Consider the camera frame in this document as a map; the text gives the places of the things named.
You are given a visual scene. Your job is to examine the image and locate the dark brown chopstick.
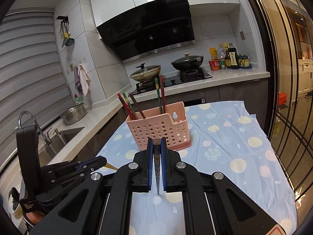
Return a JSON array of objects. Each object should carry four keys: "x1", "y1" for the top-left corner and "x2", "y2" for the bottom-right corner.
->
[{"x1": 153, "y1": 139, "x2": 161, "y2": 194}]

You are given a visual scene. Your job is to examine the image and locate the gold flower spoon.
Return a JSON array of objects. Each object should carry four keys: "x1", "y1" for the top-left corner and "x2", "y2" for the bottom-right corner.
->
[{"x1": 105, "y1": 163, "x2": 118, "y2": 170}]

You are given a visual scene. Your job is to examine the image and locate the bright red chopstick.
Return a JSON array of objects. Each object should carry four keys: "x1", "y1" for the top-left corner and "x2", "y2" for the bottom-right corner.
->
[{"x1": 117, "y1": 93, "x2": 137, "y2": 120}]

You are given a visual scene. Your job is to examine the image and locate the green chopstick gold band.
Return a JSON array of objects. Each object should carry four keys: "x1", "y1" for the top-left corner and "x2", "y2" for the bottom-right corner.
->
[{"x1": 122, "y1": 93, "x2": 138, "y2": 120}]

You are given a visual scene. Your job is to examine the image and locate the dark red chopstick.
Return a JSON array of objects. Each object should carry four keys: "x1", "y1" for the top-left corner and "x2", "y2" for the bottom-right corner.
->
[{"x1": 128, "y1": 92, "x2": 146, "y2": 119}]

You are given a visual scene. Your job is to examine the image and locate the chrome kitchen faucet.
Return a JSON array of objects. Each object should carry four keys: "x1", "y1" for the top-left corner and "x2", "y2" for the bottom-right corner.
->
[{"x1": 17, "y1": 110, "x2": 52, "y2": 145}]

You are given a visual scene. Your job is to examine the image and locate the white plate of blueberries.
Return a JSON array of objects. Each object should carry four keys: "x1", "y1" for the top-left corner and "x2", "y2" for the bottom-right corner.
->
[{"x1": 8, "y1": 187, "x2": 23, "y2": 227}]

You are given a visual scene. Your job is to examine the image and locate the pink perforated utensil holder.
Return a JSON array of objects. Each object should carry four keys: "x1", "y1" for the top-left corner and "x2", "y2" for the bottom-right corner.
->
[{"x1": 126, "y1": 102, "x2": 192, "y2": 151}]

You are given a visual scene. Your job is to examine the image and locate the stainless steel sink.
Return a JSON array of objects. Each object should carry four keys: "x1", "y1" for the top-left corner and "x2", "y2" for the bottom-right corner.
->
[{"x1": 39, "y1": 127, "x2": 84, "y2": 165}]

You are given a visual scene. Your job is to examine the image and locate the stainless steel pot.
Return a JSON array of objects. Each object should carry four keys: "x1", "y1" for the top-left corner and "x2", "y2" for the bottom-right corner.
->
[{"x1": 60, "y1": 103, "x2": 86, "y2": 125}]

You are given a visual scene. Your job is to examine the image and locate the green dish soap bottle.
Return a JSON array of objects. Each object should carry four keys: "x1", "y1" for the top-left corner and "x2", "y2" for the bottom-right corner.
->
[{"x1": 74, "y1": 94, "x2": 83, "y2": 105}]

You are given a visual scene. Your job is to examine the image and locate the blue patterned tablecloth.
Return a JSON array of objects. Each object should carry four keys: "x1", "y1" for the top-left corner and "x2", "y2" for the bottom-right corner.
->
[{"x1": 99, "y1": 101, "x2": 297, "y2": 234}]

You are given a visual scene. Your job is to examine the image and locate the beige wok with lid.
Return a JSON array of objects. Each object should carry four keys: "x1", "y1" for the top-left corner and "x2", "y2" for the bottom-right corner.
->
[{"x1": 130, "y1": 63, "x2": 161, "y2": 82}]

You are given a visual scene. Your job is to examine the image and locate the black gas stove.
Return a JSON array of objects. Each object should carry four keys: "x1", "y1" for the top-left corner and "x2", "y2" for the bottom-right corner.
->
[{"x1": 132, "y1": 67, "x2": 212, "y2": 95}]

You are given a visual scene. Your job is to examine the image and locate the purple hanging cloth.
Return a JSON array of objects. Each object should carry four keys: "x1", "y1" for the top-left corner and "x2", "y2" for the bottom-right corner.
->
[{"x1": 74, "y1": 66, "x2": 83, "y2": 94}]

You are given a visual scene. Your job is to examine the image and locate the white hanging towel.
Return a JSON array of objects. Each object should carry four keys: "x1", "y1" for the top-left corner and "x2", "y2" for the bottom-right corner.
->
[{"x1": 78, "y1": 63, "x2": 91, "y2": 97}]

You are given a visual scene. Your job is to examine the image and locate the black wok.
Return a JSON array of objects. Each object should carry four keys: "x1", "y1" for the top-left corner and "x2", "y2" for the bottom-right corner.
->
[{"x1": 171, "y1": 52, "x2": 204, "y2": 72}]

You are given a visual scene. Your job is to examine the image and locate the red instant noodle cup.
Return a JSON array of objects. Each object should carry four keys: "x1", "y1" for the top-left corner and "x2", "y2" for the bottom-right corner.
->
[{"x1": 209, "y1": 60, "x2": 221, "y2": 71}]

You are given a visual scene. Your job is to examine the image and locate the yellow seasoning packet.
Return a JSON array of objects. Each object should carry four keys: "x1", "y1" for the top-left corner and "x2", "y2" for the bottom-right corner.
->
[{"x1": 209, "y1": 48, "x2": 218, "y2": 61}]

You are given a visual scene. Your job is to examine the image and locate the brown sauce bottle yellow cap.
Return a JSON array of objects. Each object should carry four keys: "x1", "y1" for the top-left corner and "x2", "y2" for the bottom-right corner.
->
[{"x1": 224, "y1": 42, "x2": 231, "y2": 69}]

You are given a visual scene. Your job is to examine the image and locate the clear plastic bottle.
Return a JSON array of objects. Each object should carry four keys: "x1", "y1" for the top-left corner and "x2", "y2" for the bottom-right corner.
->
[{"x1": 218, "y1": 43, "x2": 226, "y2": 60}]

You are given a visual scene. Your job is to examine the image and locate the teal condiment jar set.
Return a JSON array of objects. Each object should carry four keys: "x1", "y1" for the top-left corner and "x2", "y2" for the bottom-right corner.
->
[{"x1": 238, "y1": 54, "x2": 252, "y2": 69}]

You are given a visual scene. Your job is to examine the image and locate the dark soy sauce bottle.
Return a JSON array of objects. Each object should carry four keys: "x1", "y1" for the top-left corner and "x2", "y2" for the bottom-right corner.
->
[{"x1": 228, "y1": 43, "x2": 240, "y2": 70}]

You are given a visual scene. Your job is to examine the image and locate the black range hood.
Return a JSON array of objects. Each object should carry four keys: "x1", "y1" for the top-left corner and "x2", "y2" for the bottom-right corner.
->
[{"x1": 97, "y1": 0, "x2": 195, "y2": 63}]

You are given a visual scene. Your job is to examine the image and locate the hanging green strainer ladle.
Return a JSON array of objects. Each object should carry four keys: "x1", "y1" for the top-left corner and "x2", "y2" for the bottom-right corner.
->
[{"x1": 56, "y1": 16, "x2": 74, "y2": 47}]

